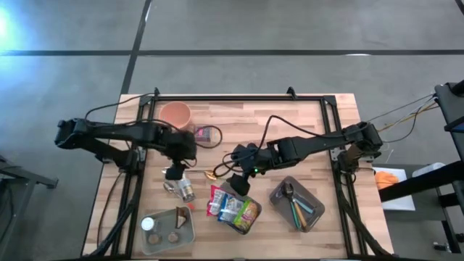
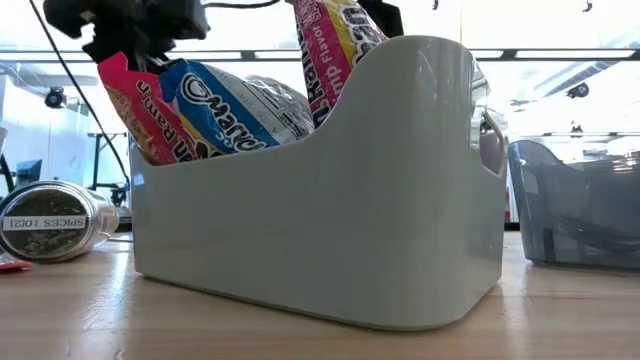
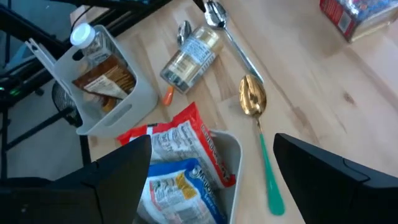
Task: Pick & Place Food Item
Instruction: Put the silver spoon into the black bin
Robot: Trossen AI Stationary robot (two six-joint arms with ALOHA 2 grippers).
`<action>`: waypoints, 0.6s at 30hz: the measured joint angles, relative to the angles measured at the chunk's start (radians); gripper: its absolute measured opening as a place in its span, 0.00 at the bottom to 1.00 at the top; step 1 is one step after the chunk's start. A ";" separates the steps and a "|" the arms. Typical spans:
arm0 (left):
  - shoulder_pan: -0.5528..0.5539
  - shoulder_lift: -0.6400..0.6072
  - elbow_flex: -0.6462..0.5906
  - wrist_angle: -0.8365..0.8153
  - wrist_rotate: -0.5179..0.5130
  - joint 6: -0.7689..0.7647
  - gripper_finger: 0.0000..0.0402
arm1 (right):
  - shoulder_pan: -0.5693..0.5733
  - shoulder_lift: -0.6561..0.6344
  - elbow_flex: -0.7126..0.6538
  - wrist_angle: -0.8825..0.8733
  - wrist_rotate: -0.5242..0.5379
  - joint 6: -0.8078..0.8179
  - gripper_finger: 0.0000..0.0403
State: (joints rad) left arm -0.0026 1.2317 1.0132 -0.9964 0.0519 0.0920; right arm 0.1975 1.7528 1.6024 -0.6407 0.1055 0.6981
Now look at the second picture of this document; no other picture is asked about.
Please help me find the blue-lit monitor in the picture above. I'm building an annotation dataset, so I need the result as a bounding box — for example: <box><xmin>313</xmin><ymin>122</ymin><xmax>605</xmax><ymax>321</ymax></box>
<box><xmin>14</xmin><ymin>158</ymin><xmax>44</xmax><ymax>189</ymax></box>

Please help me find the black background stand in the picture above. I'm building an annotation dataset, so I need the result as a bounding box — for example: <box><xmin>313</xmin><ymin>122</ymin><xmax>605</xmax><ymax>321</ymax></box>
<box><xmin>87</xmin><ymin>130</ymin><xmax>130</xmax><ymax>191</ymax></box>

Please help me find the blue ramen packet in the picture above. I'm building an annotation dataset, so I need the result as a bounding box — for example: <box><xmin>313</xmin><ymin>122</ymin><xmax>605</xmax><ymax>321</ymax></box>
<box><xmin>159</xmin><ymin>59</ymin><xmax>315</xmax><ymax>157</ymax></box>

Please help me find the left arm black wrist cable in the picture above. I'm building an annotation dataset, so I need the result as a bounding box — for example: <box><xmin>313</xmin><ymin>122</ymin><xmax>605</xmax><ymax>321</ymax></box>
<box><xmin>202</xmin><ymin>0</ymin><xmax>281</xmax><ymax>10</ymax></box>

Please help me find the red ramen packet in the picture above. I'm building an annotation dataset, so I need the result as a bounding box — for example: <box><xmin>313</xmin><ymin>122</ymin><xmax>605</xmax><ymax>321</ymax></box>
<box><xmin>97</xmin><ymin>51</ymin><xmax>201</xmax><ymax>166</ymax></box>

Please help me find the pale grey bin with handle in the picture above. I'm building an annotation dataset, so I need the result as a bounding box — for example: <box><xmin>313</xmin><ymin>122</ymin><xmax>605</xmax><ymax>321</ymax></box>
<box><xmin>127</xmin><ymin>35</ymin><xmax>509</xmax><ymax>332</ymax></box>

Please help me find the green pink ramen packet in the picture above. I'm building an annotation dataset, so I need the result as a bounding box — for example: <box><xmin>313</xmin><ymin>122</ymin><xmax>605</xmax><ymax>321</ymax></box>
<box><xmin>292</xmin><ymin>0</ymin><xmax>389</xmax><ymax>130</ymax></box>

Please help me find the spoon with orange handle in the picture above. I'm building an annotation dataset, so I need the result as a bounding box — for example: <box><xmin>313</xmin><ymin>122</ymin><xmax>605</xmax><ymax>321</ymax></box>
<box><xmin>0</xmin><ymin>249</ymin><xmax>34</xmax><ymax>274</ymax></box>

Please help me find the left arm black supply cable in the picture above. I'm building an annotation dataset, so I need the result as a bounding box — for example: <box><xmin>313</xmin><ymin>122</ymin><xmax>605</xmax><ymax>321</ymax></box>
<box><xmin>28</xmin><ymin>0</ymin><xmax>130</xmax><ymax>184</ymax></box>

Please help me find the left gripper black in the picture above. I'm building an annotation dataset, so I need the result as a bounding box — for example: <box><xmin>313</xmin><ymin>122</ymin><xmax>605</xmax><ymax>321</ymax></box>
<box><xmin>43</xmin><ymin>0</ymin><xmax>211</xmax><ymax>74</ymax></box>

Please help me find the glass herb spice jar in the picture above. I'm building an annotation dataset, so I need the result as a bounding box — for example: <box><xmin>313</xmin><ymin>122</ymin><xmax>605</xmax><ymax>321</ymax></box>
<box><xmin>0</xmin><ymin>180</ymin><xmax>120</xmax><ymax>265</ymax></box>

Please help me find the dark grey translucent bin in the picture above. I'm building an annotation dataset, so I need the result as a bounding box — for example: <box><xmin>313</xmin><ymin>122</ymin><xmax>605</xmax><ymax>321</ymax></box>
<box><xmin>507</xmin><ymin>139</ymin><xmax>640</xmax><ymax>271</ymax></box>

